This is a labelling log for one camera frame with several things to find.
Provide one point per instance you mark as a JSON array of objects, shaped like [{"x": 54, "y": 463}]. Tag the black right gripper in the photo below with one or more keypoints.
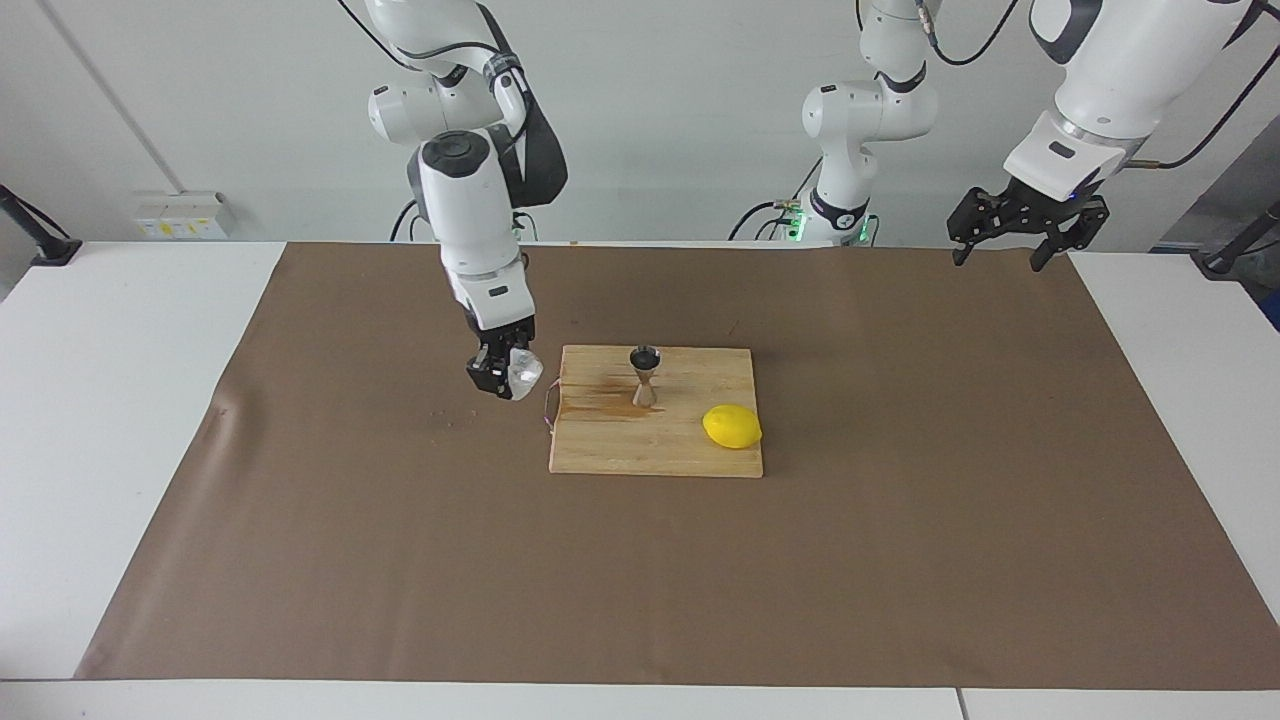
[{"x": 500, "y": 335}]

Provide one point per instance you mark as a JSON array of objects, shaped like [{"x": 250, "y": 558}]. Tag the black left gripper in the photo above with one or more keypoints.
[{"x": 1045, "y": 210}]

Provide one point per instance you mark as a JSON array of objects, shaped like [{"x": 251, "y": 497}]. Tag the clear textured glass cup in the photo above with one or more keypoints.
[{"x": 525, "y": 372}]

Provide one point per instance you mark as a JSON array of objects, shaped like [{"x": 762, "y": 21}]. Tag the steel double jigger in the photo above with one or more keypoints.
[{"x": 645, "y": 385}]

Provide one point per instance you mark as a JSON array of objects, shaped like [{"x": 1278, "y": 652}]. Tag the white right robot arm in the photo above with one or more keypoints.
[{"x": 470, "y": 210}]

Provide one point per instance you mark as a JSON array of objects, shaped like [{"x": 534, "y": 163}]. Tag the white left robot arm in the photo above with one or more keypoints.
[{"x": 1100, "y": 100}]

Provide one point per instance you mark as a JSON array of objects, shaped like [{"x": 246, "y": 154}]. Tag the scattered small spilled bits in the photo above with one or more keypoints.
[{"x": 447, "y": 414}]

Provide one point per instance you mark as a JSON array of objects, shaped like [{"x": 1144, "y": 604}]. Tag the brown paper table mat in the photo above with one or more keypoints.
[{"x": 400, "y": 560}]

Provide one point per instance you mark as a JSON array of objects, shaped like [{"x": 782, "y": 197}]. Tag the black clamp stand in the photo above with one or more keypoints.
[
  {"x": 45, "y": 245},
  {"x": 1235, "y": 255}
]

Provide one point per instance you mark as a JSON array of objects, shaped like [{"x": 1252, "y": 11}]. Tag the yellow lemon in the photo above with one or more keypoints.
[{"x": 732, "y": 427}]

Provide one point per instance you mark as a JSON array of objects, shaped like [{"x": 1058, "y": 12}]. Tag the white wall power outlet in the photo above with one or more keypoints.
[{"x": 185, "y": 215}]

